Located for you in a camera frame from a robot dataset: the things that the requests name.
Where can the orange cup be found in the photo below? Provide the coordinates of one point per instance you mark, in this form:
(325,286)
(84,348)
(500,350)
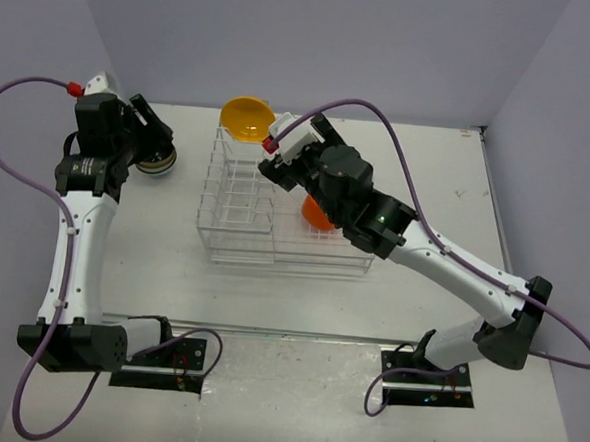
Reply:
(312,214)

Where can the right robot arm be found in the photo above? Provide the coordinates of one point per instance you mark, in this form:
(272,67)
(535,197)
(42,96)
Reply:
(340,181)

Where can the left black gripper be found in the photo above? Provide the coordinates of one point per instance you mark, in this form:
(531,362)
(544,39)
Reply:
(155,132)

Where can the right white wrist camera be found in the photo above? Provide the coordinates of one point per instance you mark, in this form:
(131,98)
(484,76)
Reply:
(290,147)

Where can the yellow bowl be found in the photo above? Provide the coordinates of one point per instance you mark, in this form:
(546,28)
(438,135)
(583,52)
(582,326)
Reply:
(247,119)

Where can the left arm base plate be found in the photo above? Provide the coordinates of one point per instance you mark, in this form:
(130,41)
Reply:
(178,369)

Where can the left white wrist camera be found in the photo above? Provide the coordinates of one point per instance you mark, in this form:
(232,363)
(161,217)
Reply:
(102,82)

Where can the black bowl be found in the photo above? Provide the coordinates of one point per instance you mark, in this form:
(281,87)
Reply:
(159,164)

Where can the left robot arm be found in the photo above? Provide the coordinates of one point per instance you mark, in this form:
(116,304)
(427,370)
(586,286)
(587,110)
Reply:
(112,136)

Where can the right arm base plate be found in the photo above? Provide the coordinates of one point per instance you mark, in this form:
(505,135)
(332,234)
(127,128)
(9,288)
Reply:
(408,389)

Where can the white wire dish rack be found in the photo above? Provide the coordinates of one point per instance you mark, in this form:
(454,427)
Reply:
(245,220)

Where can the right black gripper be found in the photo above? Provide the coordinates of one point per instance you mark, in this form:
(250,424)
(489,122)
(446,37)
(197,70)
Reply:
(287,173)

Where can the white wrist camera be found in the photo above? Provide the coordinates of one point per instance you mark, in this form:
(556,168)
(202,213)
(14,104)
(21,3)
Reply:
(290,147)
(102,82)

